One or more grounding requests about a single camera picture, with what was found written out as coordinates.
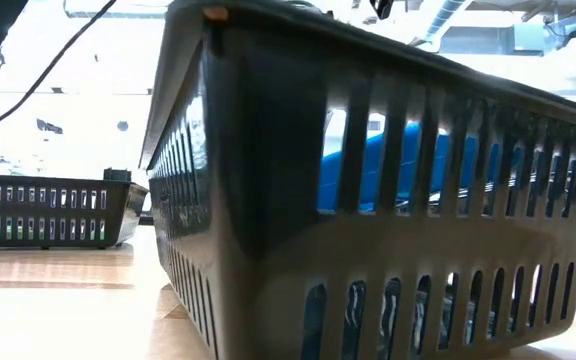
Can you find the black slotted basket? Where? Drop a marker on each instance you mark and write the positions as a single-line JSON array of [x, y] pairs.
[[268, 150], [43, 235]]

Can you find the black ribbed tower case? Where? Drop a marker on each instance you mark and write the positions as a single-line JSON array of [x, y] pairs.
[[117, 174]]

